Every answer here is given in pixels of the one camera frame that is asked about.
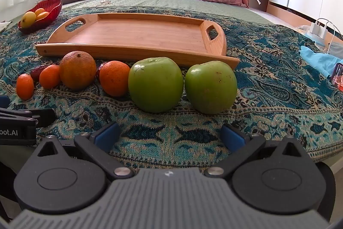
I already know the bright smooth orange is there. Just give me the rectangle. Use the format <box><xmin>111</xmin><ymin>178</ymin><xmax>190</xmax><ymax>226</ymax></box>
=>
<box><xmin>99</xmin><ymin>61</ymin><xmax>131</xmax><ymax>97</ymax></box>

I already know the dark red date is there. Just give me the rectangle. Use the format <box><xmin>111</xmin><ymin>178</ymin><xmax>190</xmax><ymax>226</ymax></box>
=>
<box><xmin>30</xmin><ymin>65</ymin><xmax>47</xmax><ymax>81</ymax></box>
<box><xmin>96</xmin><ymin>63</ymin><xmax>107</xmax><ymax>80</ymax></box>

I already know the small oval kumquat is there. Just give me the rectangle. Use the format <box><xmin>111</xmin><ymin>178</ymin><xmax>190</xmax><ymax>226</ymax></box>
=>
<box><xmin>16</xmin><ymin>74</ymin><xmax>35</xmax><ymax>100</ymax></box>

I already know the green apple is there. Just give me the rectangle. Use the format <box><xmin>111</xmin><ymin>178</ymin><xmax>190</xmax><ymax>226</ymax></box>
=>
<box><xmin>128</xmin><ymin>57</ymin><xmax>184</xmax><ymax>114</ymax></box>
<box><xmin>184</xmin><ymin>61</ymin><xmax>238</xmax><ymax>115</ymax></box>

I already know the light blue cloth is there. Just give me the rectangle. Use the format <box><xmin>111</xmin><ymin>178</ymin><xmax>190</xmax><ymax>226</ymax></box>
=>
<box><xmin>299</xmin><ymin>45</ymin><xmax>343</xmax><ymax>80</ymax></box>

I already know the red glass bowl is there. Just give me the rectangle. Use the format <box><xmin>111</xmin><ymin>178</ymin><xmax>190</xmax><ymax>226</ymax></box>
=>
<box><xmin>18</xmin><ymin>0</ymin><xmax>63</xmax><ymax>31</ymax></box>

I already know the large brownish orange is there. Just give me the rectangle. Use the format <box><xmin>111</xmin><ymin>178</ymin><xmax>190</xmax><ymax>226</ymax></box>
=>
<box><xmin>59</xmin><ymin>51</ymin><xmax>97</xmax><ymax>90</ymax></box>

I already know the red packet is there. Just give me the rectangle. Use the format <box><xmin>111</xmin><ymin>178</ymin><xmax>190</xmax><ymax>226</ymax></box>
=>
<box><xmin>330</xmin><ymin>63</ymin><xmax>343</xmax><ymax>91</ymax></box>

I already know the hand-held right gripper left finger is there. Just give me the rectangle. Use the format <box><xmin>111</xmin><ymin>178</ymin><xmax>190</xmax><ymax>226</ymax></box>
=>
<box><xmin>35</xmin><ymin>122</ymin><xmax>134</xmax><ymax>180</ymax></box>

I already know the white charger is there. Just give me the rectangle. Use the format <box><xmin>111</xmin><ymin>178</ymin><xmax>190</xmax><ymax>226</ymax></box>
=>
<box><xmin>309</xmin><ymin>20</ymin><xmax>329</xmax><ymax>41</ymax></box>

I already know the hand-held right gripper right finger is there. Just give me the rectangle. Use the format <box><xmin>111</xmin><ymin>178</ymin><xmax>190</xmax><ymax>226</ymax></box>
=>
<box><xmin>204</xmin><ymin>123</ymin><xmax>308</xmax><ymax>180</ymax></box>

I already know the wooden tray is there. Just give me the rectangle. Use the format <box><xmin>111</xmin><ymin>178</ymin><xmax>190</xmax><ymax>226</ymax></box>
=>
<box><xmin>35</xmin><ymin>13</ymin><xmax>240</xmax><ymax>70</ymax></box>

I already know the small round mandarin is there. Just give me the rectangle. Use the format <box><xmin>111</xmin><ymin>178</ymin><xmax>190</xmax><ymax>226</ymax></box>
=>
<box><xmin>39</xmin><ymin>64</ymin><xmax>61</xmax><ymax>89</ymax></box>

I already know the teal paisley blanket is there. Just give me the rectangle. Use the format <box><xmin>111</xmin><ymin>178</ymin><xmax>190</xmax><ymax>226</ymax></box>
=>
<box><xmin>0</xmin><ymin>6</ymin><xmax>343</xmax><ymax>168</ymax></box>

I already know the white cable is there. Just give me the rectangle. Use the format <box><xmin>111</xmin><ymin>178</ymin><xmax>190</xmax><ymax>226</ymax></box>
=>
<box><xmin>316</xmin><ymin>18</ymin><xmax>343</xmax><ymax>53</ymax></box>

